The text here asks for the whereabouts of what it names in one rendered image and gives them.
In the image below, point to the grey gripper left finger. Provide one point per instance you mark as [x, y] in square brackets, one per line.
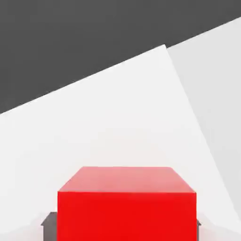
[49, 227]

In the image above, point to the small red cube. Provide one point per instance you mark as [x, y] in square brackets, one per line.
[126, 214]

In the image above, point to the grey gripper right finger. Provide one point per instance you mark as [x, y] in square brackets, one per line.
[198, 231]

